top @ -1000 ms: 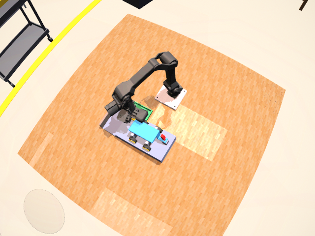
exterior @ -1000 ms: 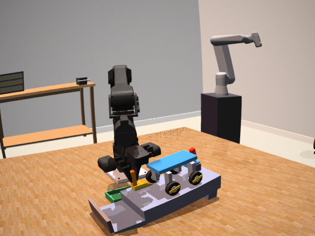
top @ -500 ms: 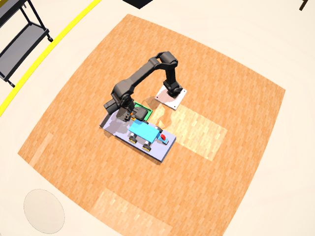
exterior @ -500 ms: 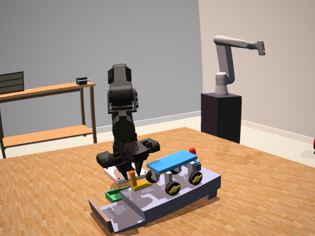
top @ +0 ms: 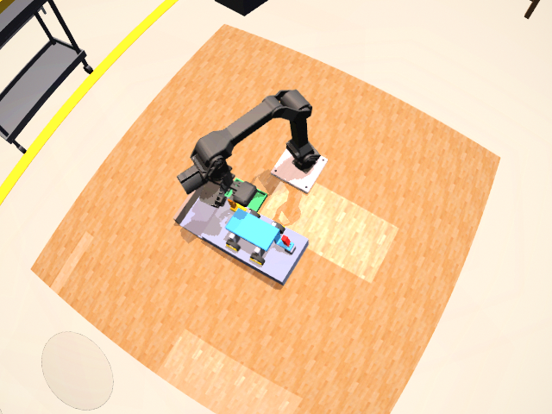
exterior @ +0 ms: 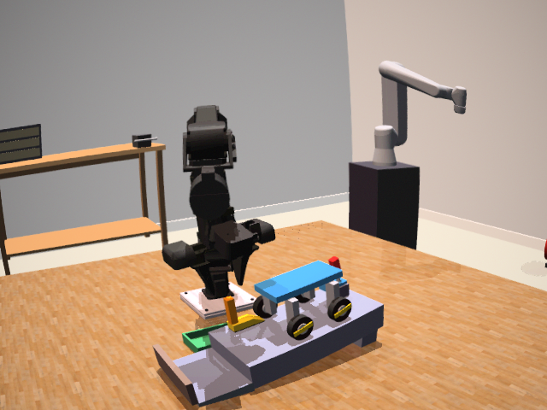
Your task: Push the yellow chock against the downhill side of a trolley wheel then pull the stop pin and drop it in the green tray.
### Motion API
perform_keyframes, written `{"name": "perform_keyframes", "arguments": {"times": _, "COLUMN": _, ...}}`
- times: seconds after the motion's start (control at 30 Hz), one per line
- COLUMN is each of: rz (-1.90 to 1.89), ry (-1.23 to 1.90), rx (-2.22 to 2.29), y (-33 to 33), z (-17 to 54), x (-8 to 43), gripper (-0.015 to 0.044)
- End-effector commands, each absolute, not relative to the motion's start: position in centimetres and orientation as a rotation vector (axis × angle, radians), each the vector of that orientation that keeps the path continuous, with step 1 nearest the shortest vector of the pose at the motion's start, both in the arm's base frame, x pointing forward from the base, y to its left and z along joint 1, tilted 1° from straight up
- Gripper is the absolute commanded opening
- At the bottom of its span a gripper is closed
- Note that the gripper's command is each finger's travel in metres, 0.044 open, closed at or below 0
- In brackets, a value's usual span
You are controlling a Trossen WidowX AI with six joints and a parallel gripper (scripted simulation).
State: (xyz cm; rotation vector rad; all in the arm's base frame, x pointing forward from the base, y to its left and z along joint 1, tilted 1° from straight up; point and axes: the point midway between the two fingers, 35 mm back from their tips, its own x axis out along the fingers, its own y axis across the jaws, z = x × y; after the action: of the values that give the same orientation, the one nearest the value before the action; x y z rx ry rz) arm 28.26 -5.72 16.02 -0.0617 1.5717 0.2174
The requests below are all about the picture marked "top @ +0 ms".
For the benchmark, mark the small blue wheeled trolley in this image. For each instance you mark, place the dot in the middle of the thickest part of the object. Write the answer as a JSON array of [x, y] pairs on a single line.
[[248, 226]]

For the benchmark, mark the red-headed pin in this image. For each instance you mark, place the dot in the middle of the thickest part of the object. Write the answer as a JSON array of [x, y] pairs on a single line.
[[286, 241]]

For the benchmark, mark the yellow wheel chock with orange handle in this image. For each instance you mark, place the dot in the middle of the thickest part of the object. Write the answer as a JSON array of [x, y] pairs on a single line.
[[234, 206]]

